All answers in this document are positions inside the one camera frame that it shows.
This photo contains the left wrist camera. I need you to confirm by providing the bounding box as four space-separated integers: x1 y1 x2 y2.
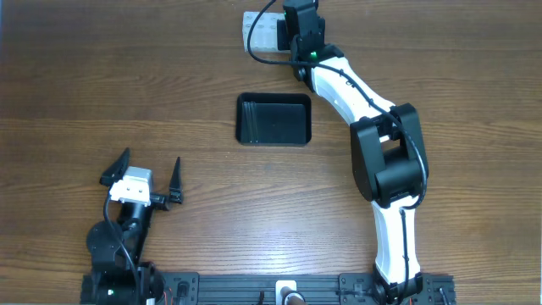
108 166 154 208

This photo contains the clear test tube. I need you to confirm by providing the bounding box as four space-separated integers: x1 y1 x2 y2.
247 100 255 144
242 100 250 144
252 101 260 144

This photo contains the mounting rail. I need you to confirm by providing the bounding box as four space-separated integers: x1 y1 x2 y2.
80 270 457 305

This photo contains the white test tube rack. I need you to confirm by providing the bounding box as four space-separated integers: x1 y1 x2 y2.
242 11 293 54

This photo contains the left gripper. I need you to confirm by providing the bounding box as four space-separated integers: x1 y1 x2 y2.
99 147 185 212

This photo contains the black cable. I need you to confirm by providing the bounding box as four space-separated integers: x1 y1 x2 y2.
246 0 429 213
102 194 141 305

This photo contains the black tray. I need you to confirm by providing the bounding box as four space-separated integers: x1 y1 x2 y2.
235 91 313 147

